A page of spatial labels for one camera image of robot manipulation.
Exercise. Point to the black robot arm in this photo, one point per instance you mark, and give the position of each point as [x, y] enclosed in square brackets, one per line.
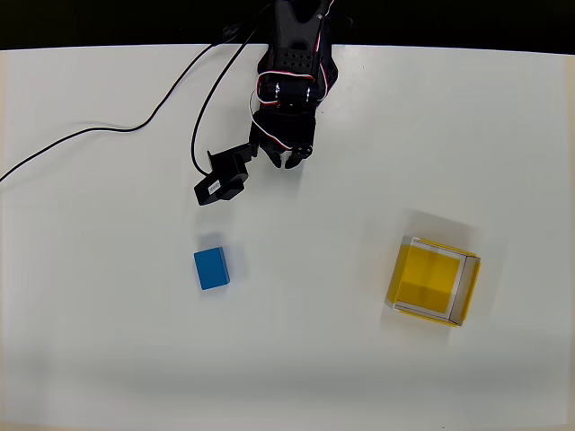
[292, 49]

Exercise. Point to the yellow cardboard box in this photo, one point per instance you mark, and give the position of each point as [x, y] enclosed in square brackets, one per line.
[427, 280]

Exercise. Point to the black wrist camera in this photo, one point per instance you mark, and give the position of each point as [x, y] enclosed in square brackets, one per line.
[224, 179]

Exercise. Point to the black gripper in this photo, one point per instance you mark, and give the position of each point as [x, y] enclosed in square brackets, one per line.
[284, 145]

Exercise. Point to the blue cube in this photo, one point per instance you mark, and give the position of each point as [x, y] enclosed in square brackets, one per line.
[210, 269]

